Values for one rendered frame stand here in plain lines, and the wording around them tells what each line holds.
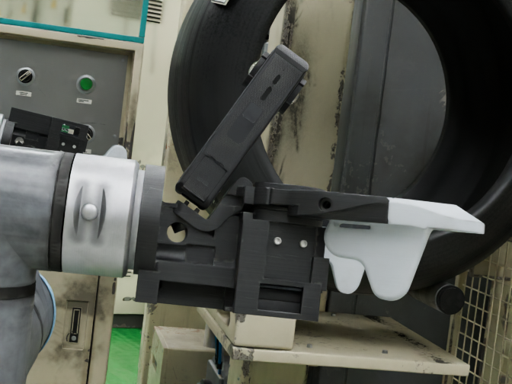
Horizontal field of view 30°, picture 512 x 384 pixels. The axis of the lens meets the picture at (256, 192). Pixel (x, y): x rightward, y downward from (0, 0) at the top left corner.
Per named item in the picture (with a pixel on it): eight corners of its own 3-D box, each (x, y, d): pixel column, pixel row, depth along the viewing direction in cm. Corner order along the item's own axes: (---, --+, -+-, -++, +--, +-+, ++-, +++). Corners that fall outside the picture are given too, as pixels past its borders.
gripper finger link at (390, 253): (478, 310, 55) (332, 293, 59) (487, 207, 55) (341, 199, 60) (462, 309, 52) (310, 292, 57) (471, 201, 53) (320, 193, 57)
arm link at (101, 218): (81, 159, 64) (72, 145, 56) (150, 167, 64) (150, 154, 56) (68, 271, 63) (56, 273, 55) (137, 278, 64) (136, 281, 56)
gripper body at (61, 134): (94, 127, 136) (8, 106, 133) (79, 186, 136) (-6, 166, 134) (91, 126, 143) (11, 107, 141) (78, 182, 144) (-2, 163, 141)
